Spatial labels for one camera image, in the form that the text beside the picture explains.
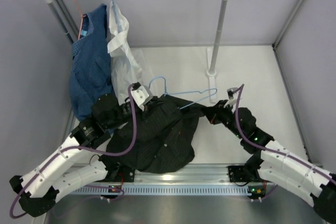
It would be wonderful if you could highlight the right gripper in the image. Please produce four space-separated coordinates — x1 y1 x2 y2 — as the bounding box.
202 99 245 138

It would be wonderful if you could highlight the black pinstriped shirt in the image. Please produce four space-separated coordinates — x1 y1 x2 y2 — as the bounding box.
110 95 206 174

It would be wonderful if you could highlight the blue wire hanger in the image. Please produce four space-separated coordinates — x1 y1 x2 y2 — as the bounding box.
148 77 218 111

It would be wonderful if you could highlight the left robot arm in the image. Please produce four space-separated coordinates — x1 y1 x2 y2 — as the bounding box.
9 90 156 219

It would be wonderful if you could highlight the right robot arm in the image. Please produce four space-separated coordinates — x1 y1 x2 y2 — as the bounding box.
202 100 335 223

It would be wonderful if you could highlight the white shirt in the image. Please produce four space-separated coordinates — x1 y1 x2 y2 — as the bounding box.
107 3 144 104

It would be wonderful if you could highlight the blue checked shirt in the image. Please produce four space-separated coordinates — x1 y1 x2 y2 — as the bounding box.
69 4 114 121

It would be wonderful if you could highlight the light blue hanger with shirt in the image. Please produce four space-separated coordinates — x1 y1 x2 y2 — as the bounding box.
111 0 123 33

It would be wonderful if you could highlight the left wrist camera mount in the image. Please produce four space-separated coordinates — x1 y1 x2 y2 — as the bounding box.
131 82 153 111

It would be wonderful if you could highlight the aluminium mounting rail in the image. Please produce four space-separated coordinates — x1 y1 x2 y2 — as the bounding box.
62 163 329 183

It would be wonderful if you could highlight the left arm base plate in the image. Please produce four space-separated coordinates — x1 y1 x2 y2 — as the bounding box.
103 165 135 183

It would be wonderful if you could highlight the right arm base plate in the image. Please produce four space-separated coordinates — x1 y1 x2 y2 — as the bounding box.
228 165 267 201

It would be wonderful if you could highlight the slotted cable duct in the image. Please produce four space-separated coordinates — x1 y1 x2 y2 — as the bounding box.
71 185 251 196

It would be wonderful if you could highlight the pink wire hanger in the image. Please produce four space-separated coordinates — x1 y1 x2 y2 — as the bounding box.
72 0 86 40

